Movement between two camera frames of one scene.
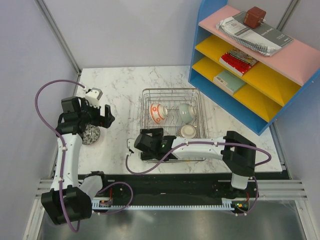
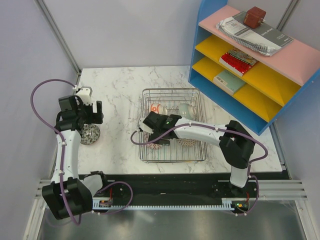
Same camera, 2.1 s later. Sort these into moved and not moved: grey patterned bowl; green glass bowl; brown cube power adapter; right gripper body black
Moved: right gripper body black
Not moved: grey patterned bowl; green glass bowl; brown cube power adapter
